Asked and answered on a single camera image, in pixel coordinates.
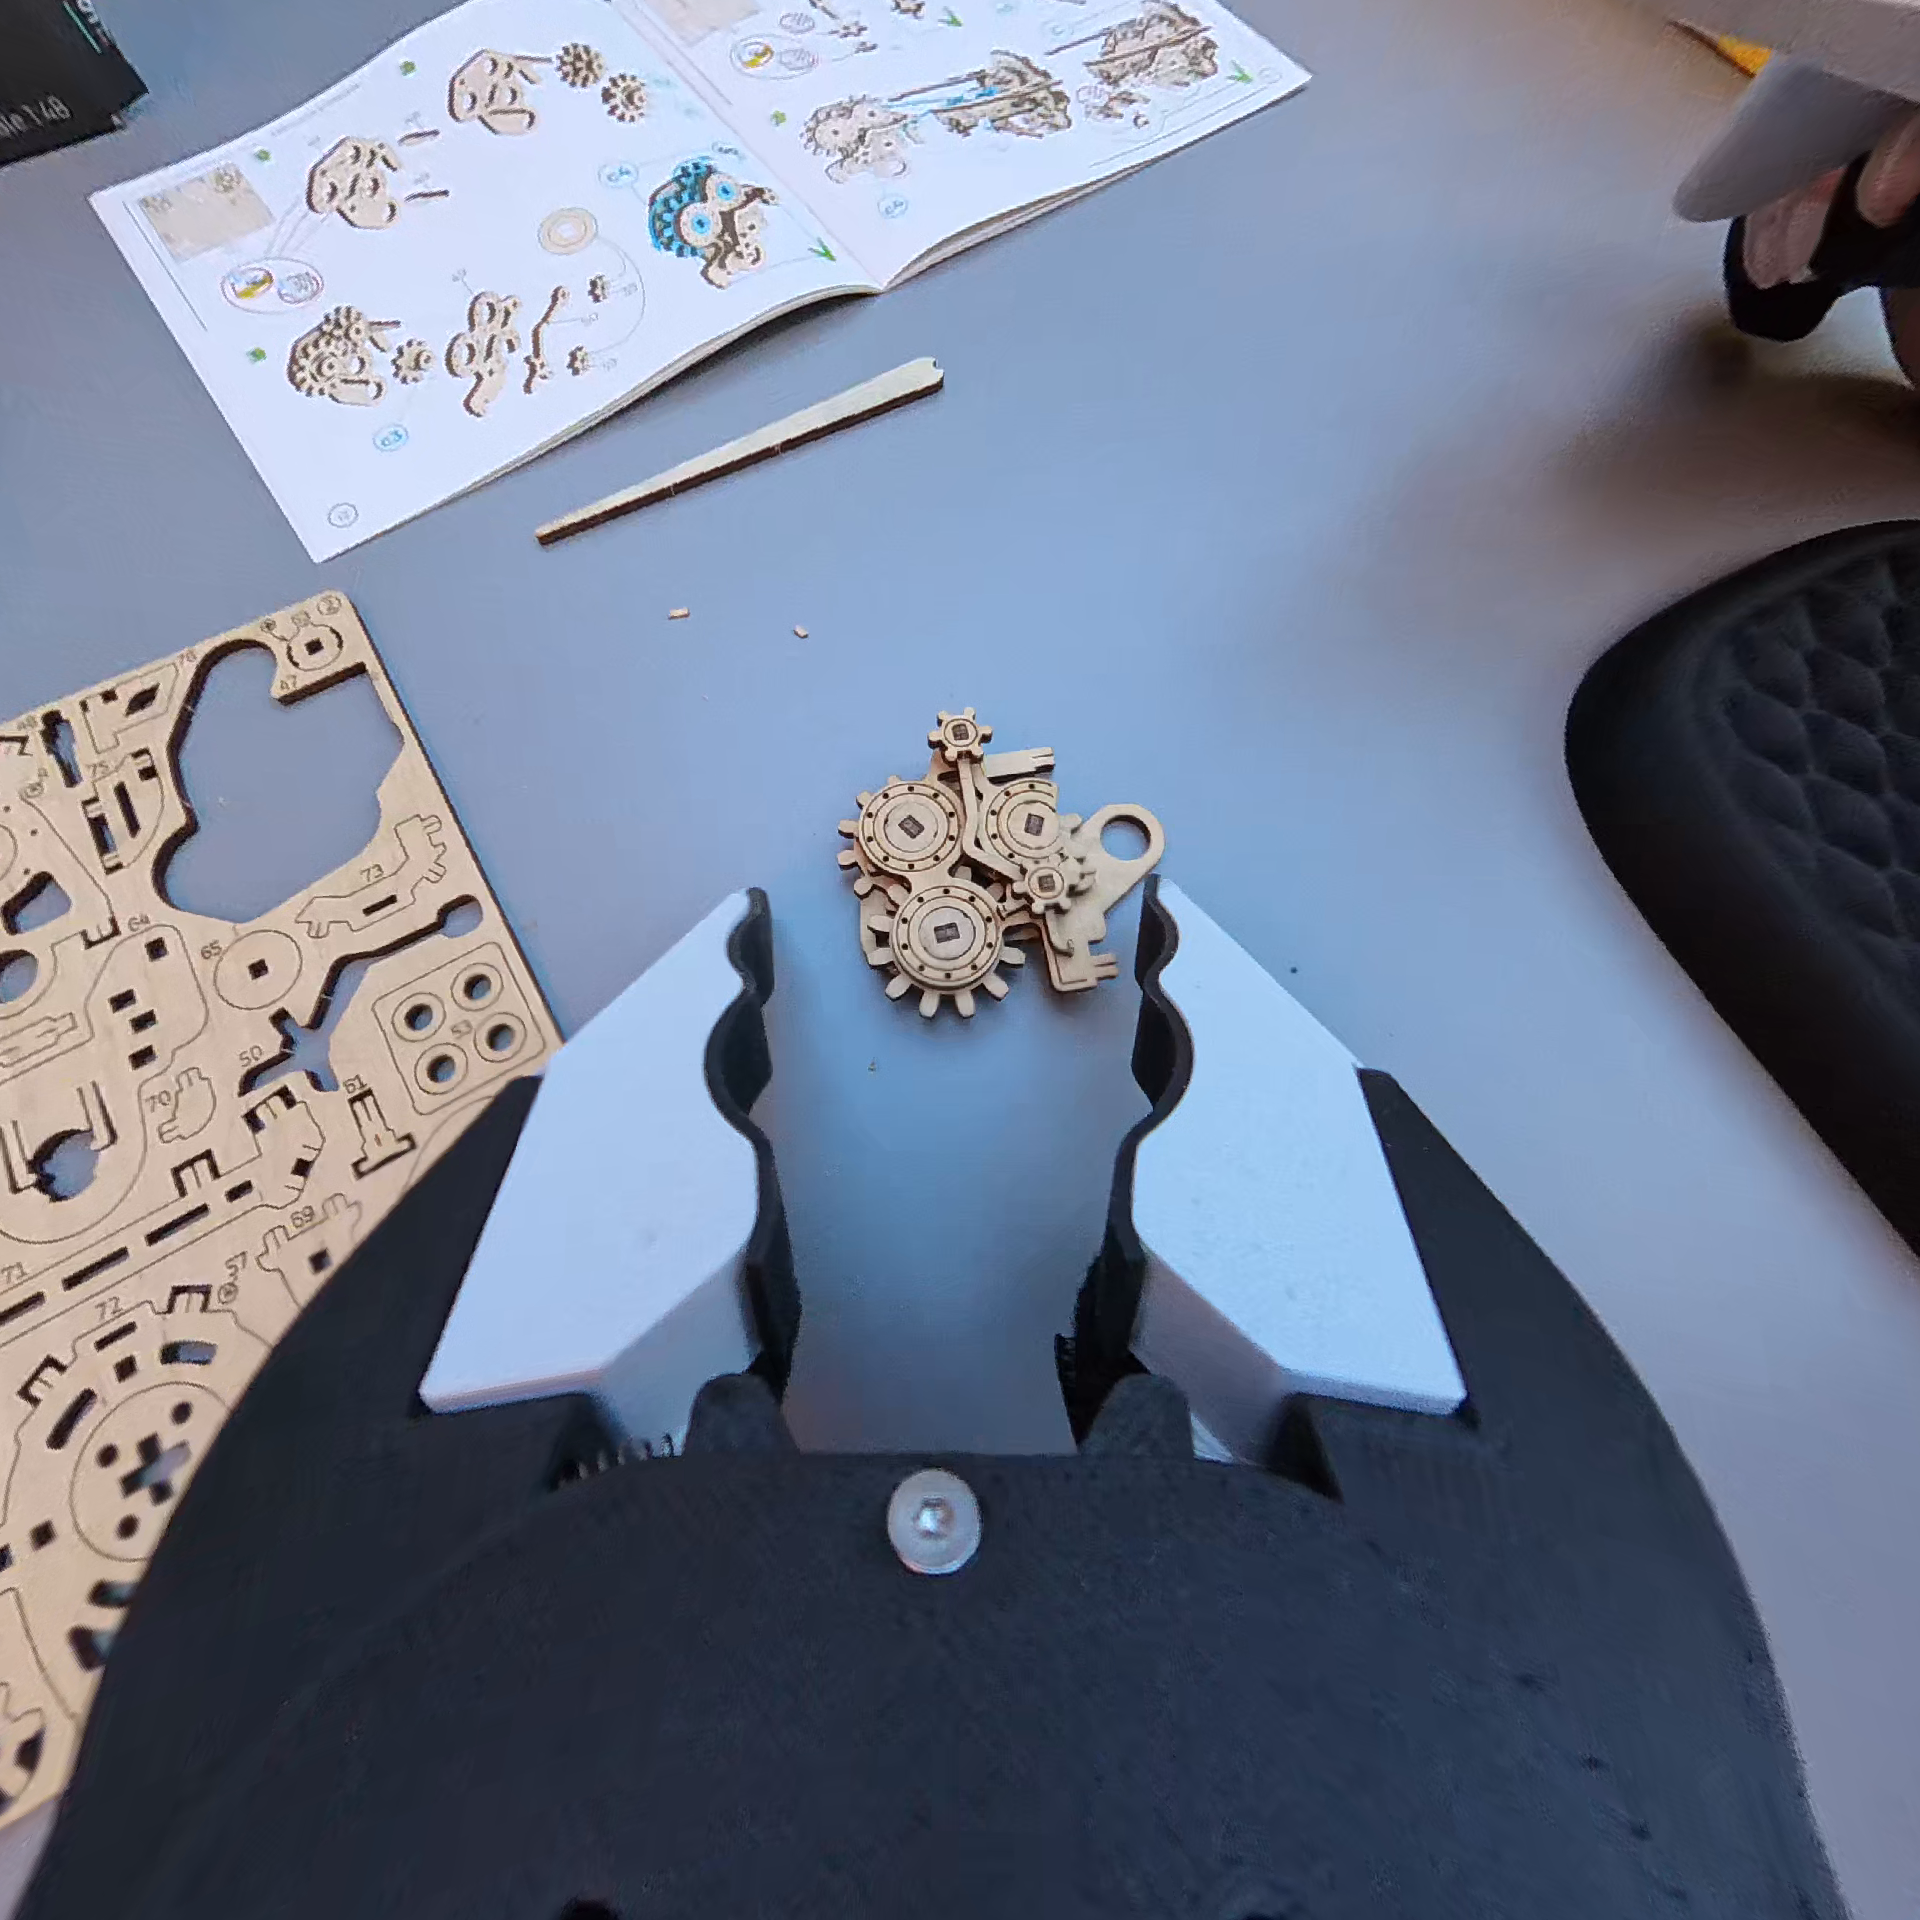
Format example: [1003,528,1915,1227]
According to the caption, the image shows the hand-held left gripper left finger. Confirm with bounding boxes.
[422,890,798,1443]

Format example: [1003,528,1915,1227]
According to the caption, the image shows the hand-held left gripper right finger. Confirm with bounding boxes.
[1057,879,1465,1465]

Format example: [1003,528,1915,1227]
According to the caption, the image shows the wooden gear assembly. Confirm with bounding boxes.
[834,710,1169,1024]

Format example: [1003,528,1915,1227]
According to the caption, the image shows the grey desk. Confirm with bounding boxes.
[0,0,1920,1920]

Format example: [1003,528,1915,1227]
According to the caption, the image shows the person's right hand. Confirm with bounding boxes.
[1747,113,1920,385]

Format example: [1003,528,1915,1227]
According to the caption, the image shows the laser-cut plywood parts sheet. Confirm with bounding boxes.
[0,591,565,1834]

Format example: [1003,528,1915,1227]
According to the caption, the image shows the black mesh chair seat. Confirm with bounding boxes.
[1569,521,1920,1256]

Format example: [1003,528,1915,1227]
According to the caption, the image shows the wooden pointed stick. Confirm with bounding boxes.
[536,356,945,544]

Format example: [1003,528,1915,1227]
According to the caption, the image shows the open instruction booklet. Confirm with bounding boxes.
[90,0,1311,566]

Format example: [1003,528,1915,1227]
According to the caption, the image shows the black cardboard box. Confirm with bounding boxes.
[0,0,150,135]

